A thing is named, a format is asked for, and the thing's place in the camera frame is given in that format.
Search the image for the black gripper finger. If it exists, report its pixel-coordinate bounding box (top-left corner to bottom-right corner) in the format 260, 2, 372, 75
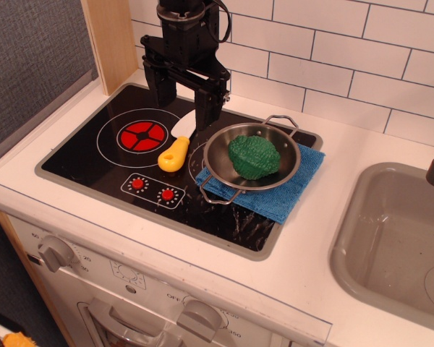
143, 61, 176, 107
195, 86, 226, 131

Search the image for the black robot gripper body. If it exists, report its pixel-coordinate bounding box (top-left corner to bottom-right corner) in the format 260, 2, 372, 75
140, 1, 231, 95

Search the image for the black toy stove top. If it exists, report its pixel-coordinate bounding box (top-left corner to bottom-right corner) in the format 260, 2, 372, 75
34, 82, 324, 262

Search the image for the right red stove knob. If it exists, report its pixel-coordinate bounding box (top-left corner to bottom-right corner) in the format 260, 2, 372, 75
161, 189, 175, 201

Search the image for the red stove knob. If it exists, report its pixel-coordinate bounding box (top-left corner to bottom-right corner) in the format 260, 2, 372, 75
161, 189, 175, 201
131, 178, 145, 190

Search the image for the left red stove knob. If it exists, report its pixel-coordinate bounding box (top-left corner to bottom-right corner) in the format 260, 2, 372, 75
131, 178, 145, 190

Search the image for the green toy vegetable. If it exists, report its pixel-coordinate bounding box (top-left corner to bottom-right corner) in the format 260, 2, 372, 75
228, 135, 281, 180

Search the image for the blue folded cloth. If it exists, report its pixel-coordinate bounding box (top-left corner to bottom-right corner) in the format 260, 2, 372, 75
196, 145, 325, 224

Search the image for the grey timer dial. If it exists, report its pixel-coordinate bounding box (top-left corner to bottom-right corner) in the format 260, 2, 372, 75
38, 236, 75, 273

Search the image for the grey oven temperature dial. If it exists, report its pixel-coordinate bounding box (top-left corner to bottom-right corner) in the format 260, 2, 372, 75
176, 300, 223, 343

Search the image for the grey toy sink basin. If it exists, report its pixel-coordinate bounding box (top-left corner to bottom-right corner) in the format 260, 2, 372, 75
331, 163, 434, 330

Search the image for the orange toy at corner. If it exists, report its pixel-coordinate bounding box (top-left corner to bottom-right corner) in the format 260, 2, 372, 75
2, 332, 37, 347

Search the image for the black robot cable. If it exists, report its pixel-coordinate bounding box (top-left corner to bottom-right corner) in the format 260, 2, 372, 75
204, 0, 233, 43

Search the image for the steel two-handled pan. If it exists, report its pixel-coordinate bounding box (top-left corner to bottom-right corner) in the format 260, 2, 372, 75
200, 116, 301, 205

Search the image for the grey oven door handle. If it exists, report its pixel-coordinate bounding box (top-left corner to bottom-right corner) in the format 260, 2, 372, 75
85, 298, 182, 346

